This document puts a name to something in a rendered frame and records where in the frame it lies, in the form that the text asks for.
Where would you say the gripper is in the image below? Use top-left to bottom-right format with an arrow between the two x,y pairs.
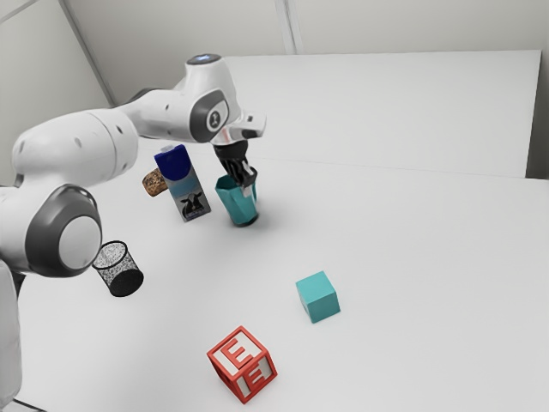
213,140 -> 259,189

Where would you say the teal faceted mug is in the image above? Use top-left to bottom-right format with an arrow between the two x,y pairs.
214,173 -> 261,228

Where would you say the blue and white milk carton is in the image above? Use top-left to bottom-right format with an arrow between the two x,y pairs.
154,144 -> 212,224

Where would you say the brown cork cylinder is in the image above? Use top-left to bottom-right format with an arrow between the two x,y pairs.
142,167 -> 169,198

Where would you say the teal cube block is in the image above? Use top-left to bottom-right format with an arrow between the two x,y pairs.
294,270 -> 341,324

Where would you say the black mesh pen holder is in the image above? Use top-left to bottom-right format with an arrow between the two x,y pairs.
91,239 -> 145,298

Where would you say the red and white letter block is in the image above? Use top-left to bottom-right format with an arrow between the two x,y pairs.
206,324 -> 279,405

